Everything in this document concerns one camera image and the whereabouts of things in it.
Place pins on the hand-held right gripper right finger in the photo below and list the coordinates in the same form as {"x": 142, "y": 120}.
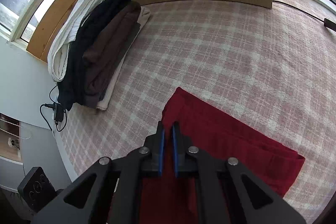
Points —
{"x": 175, "y": 153}

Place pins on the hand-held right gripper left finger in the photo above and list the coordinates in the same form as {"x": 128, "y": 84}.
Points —
{"x": 161, "y": 150}

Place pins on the red garment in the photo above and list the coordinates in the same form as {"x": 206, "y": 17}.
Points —
{"x": 223, "y": 142}

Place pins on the pink plaid cloth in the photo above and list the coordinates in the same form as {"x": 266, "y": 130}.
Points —
{"x": 210, "y": 56}

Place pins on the black power adapter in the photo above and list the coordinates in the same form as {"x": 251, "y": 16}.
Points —
{"x": 58, "y": 112}

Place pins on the folded brown garment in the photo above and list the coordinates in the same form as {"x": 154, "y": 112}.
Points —
{"x": 110, "y": 43}

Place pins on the black box with round dials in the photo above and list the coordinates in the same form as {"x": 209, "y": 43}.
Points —
{"x": 34, "y": 187}

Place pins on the folded black garment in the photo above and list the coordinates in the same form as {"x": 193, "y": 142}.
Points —
{"x": 86, "y": 37}

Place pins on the folded white garment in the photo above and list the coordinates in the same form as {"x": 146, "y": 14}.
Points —
{"x": 68, "y": 37}

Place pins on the pine wood plank panel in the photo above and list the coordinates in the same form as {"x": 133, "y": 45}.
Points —
{"x": 60, "y": 8}

